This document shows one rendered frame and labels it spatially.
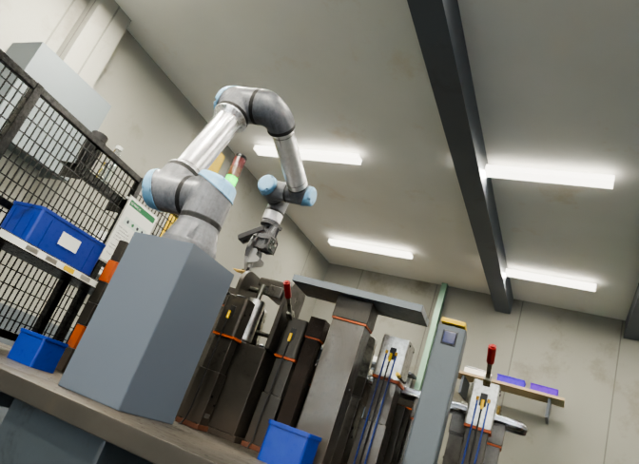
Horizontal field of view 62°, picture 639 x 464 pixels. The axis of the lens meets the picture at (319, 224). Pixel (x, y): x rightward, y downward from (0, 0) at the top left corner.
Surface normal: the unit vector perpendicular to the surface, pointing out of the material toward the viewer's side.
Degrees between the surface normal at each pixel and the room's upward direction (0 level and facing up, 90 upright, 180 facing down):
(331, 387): 90
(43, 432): 90
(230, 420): 90
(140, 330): 90
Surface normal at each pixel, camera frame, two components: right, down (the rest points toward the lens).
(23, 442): -0.36, -0.46
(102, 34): 0.87, 0.14
